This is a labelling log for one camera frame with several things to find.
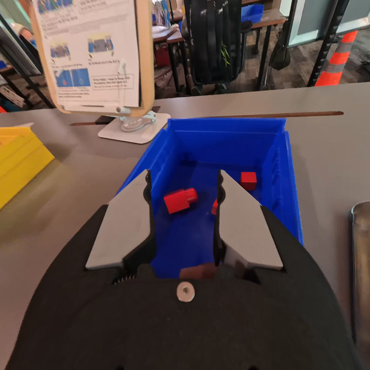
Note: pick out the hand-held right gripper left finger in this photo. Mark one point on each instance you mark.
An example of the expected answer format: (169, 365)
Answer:
(124, 231)

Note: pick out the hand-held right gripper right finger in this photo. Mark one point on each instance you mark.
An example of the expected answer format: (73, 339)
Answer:
(245, 231)

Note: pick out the red wooden cube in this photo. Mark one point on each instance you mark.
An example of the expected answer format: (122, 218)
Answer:
(248, 180)
(214, 207)

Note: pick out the red one-stud plastic brick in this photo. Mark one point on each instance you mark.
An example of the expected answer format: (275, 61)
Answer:
(179, 201)

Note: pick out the blue plastic bin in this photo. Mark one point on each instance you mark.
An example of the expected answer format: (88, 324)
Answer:
(202, 138)

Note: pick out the yellow plastic bin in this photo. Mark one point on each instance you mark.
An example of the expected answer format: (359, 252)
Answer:
(17, 162)

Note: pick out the person's right hand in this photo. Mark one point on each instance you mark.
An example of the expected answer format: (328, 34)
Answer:
(199, 271)

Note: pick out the white stand base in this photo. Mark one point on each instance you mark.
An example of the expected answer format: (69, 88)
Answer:
(138, 135)

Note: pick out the printed instruction sheet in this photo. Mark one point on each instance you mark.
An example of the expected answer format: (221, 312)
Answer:
(86, 78)

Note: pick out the instruction sheet on stand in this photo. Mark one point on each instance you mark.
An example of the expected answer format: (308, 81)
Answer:
(146, 57)

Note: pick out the black hanging bag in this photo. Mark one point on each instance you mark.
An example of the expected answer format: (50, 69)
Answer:
(279, 57)

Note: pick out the orange traffic cone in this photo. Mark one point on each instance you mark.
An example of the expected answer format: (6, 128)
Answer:
(332, 66)

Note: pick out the black panel tripod stand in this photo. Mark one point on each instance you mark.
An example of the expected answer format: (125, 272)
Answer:
(323, 52)

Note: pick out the hanging black jackets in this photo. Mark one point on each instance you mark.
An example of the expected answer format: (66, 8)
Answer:
(214, 37)

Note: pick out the wooden table with black legs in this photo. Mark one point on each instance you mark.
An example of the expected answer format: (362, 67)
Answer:
(271, 21)

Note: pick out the small blue storage bin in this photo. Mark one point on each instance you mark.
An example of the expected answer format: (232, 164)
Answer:
(251, 13)

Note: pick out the grey framed panel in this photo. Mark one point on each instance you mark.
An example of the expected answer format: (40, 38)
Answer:
(309, 17)

